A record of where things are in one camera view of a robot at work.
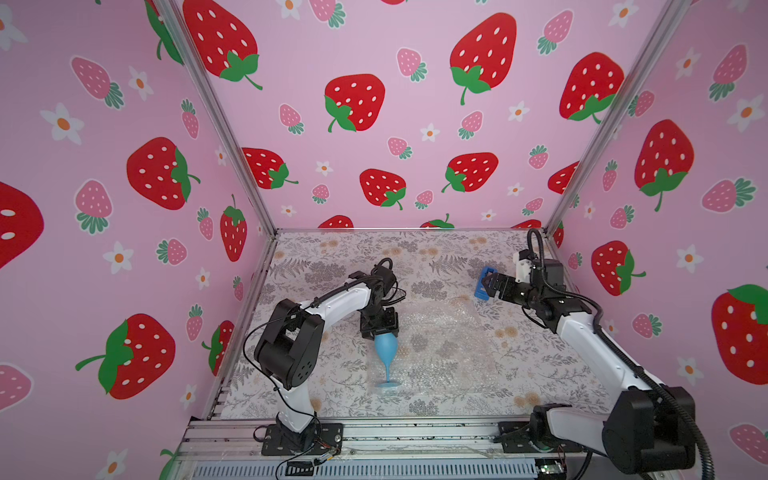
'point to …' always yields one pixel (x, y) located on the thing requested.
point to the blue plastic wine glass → (386, 348)
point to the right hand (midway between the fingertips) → (490, 283)
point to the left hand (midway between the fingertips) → (393, 335)
